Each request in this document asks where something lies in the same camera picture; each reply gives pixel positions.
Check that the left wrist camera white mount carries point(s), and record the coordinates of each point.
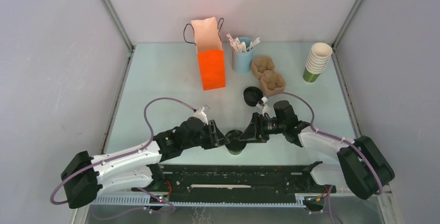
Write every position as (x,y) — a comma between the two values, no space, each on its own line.
(201,114)

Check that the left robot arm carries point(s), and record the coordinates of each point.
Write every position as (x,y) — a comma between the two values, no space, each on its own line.
(86,177)

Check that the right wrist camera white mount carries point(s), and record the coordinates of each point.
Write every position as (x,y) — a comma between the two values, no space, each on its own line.
(263,106)

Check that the stack of black lids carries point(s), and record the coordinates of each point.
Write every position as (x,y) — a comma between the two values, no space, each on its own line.
(252,96)

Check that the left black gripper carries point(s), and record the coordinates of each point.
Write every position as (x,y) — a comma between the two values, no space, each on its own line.
(219,139)

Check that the orange paper bag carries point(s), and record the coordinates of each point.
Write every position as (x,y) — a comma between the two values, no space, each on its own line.
(210,53)

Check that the green paper cup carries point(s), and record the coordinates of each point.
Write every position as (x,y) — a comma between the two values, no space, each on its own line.
(234,152)

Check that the white stir stick packets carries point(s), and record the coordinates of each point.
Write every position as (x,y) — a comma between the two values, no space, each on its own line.
(241,46)

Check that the black coffee lid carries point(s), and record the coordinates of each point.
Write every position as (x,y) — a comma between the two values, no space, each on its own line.
(234,144)

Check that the light blue holder cup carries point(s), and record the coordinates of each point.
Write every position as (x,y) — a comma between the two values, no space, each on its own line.
(241,62)

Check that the stack of paper cups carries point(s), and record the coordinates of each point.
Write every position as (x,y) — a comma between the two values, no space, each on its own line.
(317,61)

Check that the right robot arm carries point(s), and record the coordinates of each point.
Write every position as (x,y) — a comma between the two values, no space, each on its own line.
(362,167)

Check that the brown pulp cup carrier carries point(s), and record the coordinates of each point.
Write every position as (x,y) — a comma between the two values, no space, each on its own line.
(271,82)

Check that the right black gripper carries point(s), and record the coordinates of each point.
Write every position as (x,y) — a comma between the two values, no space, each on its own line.
(252,132)

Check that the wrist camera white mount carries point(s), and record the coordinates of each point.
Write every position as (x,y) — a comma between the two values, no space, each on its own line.
(263,106)
(201,114)

